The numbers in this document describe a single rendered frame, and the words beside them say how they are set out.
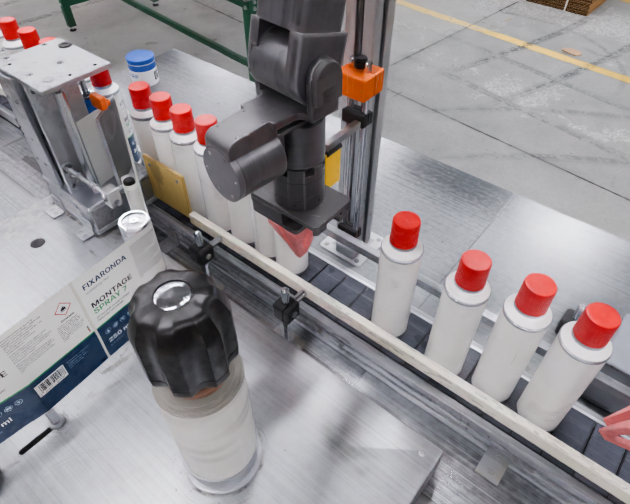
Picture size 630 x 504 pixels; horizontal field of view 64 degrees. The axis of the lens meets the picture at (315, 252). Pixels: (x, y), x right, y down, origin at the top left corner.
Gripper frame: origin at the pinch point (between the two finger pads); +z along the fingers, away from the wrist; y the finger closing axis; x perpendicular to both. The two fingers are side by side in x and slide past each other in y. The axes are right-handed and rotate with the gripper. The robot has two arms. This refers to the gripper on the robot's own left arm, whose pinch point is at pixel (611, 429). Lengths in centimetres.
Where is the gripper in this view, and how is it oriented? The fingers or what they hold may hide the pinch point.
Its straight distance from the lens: 67.6
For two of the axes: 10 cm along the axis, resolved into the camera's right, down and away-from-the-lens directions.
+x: 5.8, 8.0, 1.2
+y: -6.4, 5.5, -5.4
